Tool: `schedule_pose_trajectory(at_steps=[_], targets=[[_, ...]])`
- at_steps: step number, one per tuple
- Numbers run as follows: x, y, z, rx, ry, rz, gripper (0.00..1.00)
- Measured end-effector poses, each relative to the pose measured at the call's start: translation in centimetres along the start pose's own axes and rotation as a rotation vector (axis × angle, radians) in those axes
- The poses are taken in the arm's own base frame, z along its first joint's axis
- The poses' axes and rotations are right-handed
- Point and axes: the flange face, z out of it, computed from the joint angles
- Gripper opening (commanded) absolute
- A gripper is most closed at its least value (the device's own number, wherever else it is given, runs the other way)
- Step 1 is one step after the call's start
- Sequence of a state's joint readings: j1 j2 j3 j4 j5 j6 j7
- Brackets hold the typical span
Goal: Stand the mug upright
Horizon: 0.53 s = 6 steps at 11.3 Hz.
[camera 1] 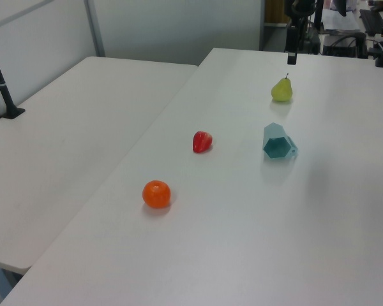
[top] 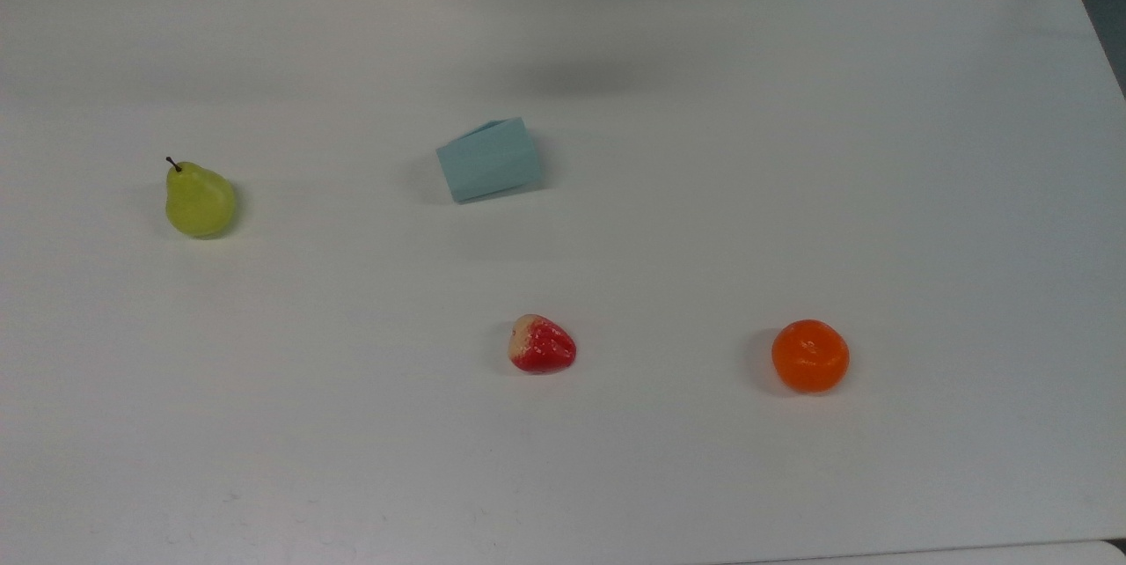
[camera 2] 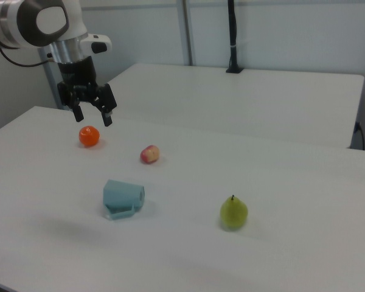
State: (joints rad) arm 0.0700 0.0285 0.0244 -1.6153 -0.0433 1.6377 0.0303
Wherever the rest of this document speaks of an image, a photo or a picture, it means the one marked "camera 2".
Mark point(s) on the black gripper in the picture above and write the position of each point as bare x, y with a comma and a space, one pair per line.
79, 79

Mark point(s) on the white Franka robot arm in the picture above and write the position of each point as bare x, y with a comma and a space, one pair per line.
33, 21

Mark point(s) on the light blue mug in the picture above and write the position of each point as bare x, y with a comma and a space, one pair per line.
123, 198

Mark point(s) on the orange toy fruit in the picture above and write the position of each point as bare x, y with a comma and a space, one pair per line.
89, 136

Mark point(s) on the red yellow toy apple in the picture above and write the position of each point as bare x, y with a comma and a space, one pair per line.
149, 154

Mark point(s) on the white back table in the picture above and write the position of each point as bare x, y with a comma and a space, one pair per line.
237, 100

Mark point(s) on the green toy pear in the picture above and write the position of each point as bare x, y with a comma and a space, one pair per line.
234, 213

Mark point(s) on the black camera pole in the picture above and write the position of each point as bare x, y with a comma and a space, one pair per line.
233, 36

